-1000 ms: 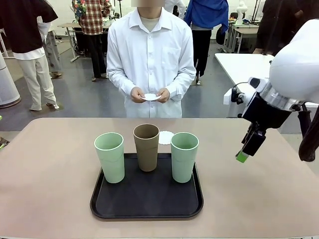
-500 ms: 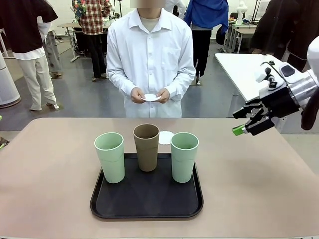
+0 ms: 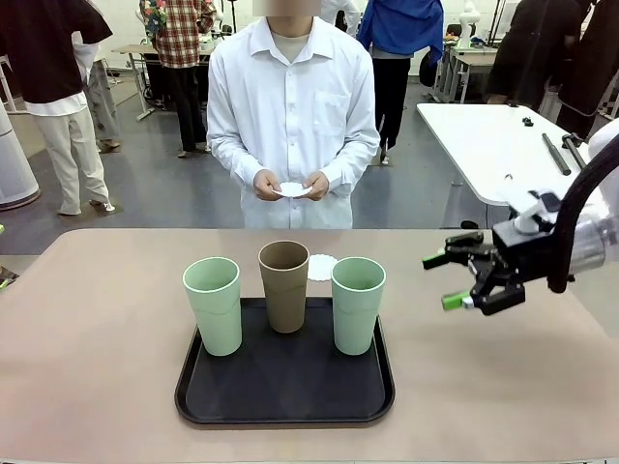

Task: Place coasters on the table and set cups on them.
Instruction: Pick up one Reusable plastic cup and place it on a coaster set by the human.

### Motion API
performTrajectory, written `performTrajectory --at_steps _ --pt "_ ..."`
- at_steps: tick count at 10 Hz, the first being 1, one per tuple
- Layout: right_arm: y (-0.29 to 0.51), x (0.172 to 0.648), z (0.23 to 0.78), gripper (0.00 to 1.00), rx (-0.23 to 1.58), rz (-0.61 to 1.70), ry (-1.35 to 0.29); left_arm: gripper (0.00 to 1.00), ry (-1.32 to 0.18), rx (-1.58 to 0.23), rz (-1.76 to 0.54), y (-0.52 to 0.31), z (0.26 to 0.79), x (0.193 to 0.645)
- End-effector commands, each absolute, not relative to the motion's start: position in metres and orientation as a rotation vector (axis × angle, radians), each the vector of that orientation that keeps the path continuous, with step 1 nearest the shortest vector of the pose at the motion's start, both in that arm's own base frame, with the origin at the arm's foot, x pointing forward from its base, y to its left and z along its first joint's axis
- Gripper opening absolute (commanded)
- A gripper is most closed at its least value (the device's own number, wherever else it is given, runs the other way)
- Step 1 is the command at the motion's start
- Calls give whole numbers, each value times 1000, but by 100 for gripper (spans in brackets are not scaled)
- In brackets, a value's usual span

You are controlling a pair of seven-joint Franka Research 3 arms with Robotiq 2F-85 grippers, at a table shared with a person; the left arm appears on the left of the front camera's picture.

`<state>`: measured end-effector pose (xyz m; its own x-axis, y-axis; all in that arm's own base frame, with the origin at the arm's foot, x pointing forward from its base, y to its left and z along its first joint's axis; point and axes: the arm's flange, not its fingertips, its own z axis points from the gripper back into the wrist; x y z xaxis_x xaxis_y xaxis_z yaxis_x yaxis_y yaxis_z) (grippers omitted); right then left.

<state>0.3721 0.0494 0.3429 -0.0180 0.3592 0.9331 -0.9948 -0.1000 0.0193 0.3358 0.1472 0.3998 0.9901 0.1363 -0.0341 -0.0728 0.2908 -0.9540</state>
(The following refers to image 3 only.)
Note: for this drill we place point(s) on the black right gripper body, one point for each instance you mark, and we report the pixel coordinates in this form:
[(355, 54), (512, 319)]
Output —
[(532, 251)]

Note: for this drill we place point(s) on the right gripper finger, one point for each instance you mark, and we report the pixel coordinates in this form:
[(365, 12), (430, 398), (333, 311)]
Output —
[(464, 246), (498, 290)]

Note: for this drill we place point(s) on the light green plastic cup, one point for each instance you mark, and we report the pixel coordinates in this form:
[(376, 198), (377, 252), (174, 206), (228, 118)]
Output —
[(355, 319), (217, 319)]

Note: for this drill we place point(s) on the white paper doily coaster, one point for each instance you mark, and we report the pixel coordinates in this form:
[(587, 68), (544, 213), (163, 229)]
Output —
[(320, 268), (292, 191)]

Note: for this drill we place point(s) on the brown plastic cup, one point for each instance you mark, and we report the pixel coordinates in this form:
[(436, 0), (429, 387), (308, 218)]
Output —
[(285, 299)]

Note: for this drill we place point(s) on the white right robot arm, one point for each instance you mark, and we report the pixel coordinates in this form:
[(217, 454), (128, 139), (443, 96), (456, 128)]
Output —
[(607, 145)]

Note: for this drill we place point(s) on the person's right forearm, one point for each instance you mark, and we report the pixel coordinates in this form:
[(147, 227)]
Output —
[(232, 159)]

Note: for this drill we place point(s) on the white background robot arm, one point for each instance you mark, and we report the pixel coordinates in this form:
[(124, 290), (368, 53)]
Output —
[(466, 24)]

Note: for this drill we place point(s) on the person's left forearm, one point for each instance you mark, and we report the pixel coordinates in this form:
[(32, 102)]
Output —
[(353, 164)]

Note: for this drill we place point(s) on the person's left hand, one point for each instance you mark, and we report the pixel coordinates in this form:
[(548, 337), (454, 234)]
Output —
[(320, 186)]

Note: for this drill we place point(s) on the person's right hand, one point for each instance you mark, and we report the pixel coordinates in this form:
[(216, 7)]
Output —
[(266, 186)]

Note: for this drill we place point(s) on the white folding table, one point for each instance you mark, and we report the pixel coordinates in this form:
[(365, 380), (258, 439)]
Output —
[(483, 145)]

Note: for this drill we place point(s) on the small black clamp piece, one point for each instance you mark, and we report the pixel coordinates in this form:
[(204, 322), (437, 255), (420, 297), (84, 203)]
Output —
[(527, 122)]

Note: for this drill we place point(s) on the person in grey trousers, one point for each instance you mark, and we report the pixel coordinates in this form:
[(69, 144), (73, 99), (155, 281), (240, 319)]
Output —
[(104, 106)]

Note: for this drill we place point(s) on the person in black top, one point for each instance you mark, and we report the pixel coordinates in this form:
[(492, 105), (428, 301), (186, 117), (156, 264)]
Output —
[(48, 58)]

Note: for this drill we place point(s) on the grey background desks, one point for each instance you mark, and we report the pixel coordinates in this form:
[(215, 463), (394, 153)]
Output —
[(471, 60)]

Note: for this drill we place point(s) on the person in black clothes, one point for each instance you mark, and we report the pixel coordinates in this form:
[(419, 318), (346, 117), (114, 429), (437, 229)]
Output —
[(527, 48)]

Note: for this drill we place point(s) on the black hanging coat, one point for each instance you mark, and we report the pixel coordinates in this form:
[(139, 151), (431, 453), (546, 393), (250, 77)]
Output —
[(595, 58)]

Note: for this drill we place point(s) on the person in white shirt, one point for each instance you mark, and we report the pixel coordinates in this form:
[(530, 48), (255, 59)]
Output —
[(290, 121)]

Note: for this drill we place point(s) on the wooden background desk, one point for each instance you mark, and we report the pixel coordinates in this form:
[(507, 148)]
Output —
[(135, 49)]

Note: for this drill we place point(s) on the black plastic serving tray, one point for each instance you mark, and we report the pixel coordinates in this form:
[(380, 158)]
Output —
[(290, 386)]

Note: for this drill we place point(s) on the person in blue jacket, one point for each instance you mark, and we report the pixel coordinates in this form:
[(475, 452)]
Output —
[(401, 29)]

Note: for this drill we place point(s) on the background person in white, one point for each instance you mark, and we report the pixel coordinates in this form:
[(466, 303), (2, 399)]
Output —
[(345, 14)]

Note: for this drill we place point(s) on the person in plaid shirt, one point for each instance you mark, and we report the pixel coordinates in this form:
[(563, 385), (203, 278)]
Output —
[(181, 38)]

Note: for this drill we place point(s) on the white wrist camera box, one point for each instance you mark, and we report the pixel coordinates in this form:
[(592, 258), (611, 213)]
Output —
[(532, 212)]

